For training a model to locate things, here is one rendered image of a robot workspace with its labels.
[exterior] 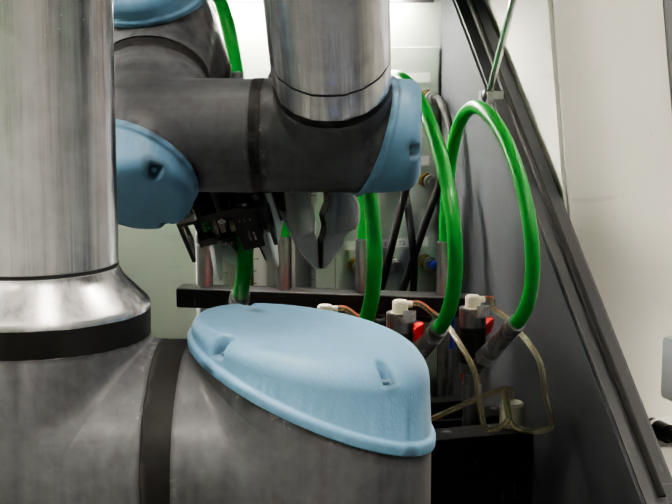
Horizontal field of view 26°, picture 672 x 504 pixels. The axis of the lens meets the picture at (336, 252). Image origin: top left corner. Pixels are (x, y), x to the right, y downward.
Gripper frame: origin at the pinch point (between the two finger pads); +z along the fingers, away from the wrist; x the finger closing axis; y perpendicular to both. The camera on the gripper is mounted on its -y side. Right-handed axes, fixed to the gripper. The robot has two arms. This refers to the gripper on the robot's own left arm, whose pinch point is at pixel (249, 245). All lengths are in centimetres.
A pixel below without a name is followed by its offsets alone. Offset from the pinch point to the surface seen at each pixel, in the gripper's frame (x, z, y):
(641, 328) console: 35.9, 34.3, -4.3
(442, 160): 18.3, 4.3, -8.2
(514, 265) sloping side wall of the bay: 24.2, 30.0, -12.7
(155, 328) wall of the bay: -17.5, 37.9, -19.9
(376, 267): 10.4, 5.1, 1.6
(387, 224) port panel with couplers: 11, 40, -29
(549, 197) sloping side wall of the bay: 29.1, 23.0, -15.5
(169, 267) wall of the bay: -14.3, 33.5, -24.9
